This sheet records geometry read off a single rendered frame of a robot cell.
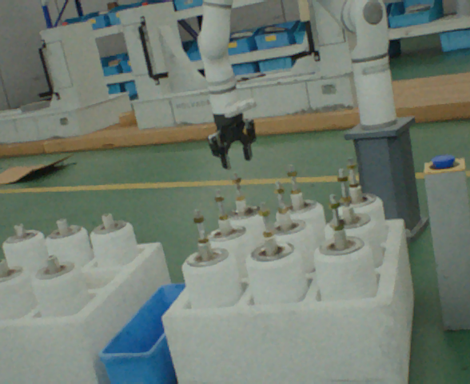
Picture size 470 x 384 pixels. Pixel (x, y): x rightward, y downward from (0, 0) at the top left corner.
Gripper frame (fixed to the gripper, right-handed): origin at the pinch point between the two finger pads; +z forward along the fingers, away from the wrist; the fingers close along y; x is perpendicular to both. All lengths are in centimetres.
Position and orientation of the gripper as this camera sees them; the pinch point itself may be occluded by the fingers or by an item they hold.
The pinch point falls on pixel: (236, 160)
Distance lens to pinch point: 174.1
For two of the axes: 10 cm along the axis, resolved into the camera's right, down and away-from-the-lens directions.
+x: 6.0, 2.2, -7.7
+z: 1.9, 9.0, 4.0
